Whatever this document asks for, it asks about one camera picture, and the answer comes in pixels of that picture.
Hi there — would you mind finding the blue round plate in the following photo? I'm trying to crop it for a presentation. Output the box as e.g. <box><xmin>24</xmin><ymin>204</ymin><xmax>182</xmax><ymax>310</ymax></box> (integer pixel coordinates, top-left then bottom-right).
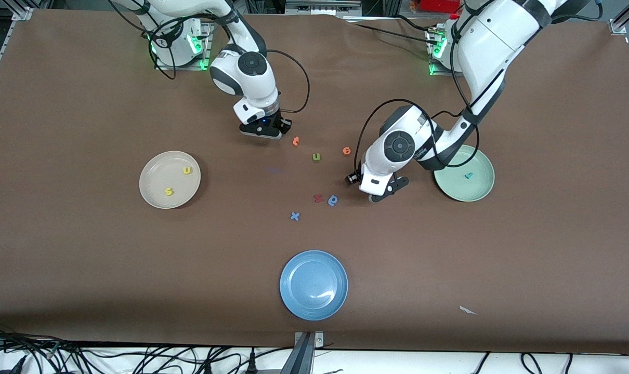
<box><xmin>280</xmin><ymin>250</ymin><xmax>349</xmax><ymax>321</ymax></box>

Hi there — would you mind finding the green round plate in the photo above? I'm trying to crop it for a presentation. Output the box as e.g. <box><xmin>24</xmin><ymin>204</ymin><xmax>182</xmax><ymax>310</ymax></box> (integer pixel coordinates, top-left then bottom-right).
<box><xmin>433</xmin><ymin>144</ymin><xmax>495</xmax><ymax>202</ymax></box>

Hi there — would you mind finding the beige round plate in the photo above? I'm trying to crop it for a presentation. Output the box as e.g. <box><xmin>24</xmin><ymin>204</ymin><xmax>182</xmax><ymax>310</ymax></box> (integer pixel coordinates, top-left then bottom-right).
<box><xmin>139</xmin><ymin>151</ymin><xmax>202</xmax><ymax>209</ymax></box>

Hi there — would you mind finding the grey metal box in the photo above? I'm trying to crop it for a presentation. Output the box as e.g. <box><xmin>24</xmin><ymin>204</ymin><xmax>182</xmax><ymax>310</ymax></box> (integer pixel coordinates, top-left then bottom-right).
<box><xmin>285</xmin><ymin>0</ymin><xmax>363</xmax><ymax>16</ymax></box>

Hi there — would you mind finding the red box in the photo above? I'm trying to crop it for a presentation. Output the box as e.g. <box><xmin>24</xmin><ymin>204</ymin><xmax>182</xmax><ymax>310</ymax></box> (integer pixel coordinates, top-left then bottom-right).
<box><xmin>421</xmin><ymin>0</ymin><xmax>462</xmax><ymax>14</ymax></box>

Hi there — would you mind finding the brown table cover sheet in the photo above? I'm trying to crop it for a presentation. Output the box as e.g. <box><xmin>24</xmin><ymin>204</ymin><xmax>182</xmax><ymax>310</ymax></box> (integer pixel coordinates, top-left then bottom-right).
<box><xmin>0</xmin><ymin>8</ymin><xmax>629</xmax><ymax>354</ymax></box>

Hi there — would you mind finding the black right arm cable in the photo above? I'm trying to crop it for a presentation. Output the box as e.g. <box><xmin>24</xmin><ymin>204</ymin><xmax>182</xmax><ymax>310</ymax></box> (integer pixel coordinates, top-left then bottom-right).
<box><xmin>265</xmin><ymin>49</ymin><xmax>311</xmax><ymax>114</ymax></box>
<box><xmin>107</xmin><ymin>0</ymin><xmax>227</xmax><ymax>81</ymax></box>

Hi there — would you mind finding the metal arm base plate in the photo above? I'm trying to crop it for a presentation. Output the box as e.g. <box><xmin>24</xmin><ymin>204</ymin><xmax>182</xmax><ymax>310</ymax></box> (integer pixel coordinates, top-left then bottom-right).
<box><xmin>154</xmin><ymin>22</ymin><xmax>212</xmax><ymax>71</ymax></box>
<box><xmin>426</xmin><ymin>29</ymin><xmax>484</xmax><ymax>77</ymax></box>

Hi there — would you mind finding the black base cable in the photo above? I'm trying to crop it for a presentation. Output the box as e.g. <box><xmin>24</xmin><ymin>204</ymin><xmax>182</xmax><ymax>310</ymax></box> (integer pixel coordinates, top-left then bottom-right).
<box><xmin>340</xmin><ymin>13</ymin><xmax>450</xmax><ymax>45</ymax></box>

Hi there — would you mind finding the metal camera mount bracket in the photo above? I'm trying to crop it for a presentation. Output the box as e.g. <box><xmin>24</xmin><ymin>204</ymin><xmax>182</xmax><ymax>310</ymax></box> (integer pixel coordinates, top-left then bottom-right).
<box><xmin>281</xmin><ymin>331</ymin><xmax>324</xmax><ymax>374</ymax></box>

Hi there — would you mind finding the aluminium frame rail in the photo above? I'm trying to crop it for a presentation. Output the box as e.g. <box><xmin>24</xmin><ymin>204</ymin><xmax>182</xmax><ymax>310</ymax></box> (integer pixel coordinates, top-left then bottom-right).
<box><xmin>608</xmin><ymin>0</ymin><xmax>629</xmax><ymax>36</ymax></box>
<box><xmin>0</xmin><ymin>8</ymin><xmax>34</xmax><ymax>102</ymax></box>

